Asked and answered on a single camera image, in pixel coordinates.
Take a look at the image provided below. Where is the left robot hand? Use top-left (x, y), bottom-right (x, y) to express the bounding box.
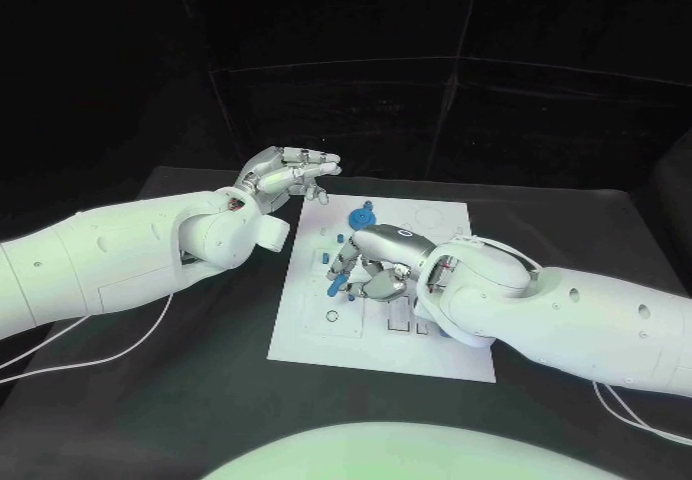
top-left (233, 145), bottom-right (345, 216)

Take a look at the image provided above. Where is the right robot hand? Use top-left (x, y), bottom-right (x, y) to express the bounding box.
top-left (325, 223), bottom-right (439, 302)

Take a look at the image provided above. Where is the blue gear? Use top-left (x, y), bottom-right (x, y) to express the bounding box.
top-left (347, 200), bottom-right (381, 231)

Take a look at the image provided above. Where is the white task board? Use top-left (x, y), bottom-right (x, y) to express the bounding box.
top-left (267, 193), bottom-right (498, 384)

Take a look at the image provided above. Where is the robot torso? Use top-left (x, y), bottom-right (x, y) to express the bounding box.
top-left (202, 421), bottom-right (629, 480)

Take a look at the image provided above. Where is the white cable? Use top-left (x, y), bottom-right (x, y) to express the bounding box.
top-left (0, 315), bottom-right (93, 369)
top-left (463, 235), bottom-right (544, 272)
top-left (0, 293), bottom-right (176, 384)
top-left (608, 384), bottom-right (692, 439)
top-left (593, 381), bottom-right (692, 447)

